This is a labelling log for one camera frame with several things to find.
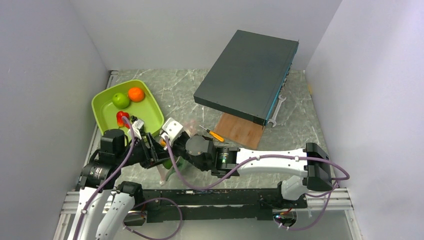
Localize lime green plastic basket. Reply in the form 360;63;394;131
91;79;165;137

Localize brown wooden board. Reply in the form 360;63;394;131
214;113;265;150

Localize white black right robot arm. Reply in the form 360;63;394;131
165;135;334;208

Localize green toy apple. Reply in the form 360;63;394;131
111;92;131;109

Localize orange toy fruit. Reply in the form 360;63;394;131
127;87;145;103

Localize black toy grapes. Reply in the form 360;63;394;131
130;115;138;123

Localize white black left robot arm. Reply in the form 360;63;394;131
68;129;169;240

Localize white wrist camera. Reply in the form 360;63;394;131
160;117;184;144
131;119;145;140

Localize silver open end wrench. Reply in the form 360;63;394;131
267;94;287;128

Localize dark rack server box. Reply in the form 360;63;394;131
193;30;299;126

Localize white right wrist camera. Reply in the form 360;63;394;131
160;117;184;144

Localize orange black screwdriver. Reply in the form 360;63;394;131
199;125;225;143

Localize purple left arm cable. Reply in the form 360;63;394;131
71;115;137;240

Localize red toy pepper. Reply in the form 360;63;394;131
116;111;130;129

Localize clear pink zip top bag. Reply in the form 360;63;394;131
156;138;189;187

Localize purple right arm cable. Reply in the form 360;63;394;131
163;134;351;232

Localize aluminium frame rail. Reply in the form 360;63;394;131
53;188;363;240

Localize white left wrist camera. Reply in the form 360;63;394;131
131;119;145;140

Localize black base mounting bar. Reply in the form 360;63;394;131
134;187;308;223

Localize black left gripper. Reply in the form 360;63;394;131
116;131;174;169

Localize orange green toy mango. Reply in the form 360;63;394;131
159;139;167;147

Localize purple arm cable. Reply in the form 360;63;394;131
71;115;137;240
163;134;351;232

